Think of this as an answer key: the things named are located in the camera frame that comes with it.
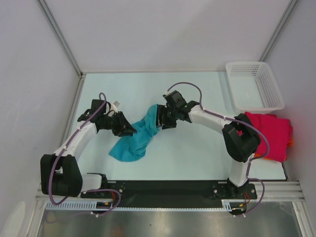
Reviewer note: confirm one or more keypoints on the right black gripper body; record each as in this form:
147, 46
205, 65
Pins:
170, 116

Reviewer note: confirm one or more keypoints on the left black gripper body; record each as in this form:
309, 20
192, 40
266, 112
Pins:
112, 123

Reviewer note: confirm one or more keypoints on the teal t shirt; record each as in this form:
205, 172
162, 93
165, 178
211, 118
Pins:
133, 148

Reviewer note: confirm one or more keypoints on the white plastic perforated basket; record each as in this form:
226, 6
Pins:
253, 87

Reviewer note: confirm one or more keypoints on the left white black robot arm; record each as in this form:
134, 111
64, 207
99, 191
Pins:
60, 173

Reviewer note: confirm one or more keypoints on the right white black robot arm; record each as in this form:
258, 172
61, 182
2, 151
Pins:
241, 140

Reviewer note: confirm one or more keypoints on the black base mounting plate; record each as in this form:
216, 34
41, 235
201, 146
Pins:
174, 191

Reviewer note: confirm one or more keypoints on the folded red t shirt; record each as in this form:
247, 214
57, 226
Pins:
272, 127

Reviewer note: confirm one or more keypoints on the folded orange t shirt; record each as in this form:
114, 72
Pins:
278, 151

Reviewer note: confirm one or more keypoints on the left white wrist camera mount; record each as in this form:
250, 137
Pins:
112, 108

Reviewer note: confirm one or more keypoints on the right aluminium corner post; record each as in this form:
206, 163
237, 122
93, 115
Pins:
292, 5

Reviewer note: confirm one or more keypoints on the aluminium corner post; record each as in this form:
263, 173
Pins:
292, 5
59, 35

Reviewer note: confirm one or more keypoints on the white slotted cable duct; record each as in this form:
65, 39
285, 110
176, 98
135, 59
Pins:
102, 206

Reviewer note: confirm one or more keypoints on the left aluminium corner post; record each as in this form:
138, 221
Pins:
59, 35

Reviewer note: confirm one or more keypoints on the aluminium frame rail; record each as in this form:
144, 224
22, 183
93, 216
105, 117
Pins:
281, 191

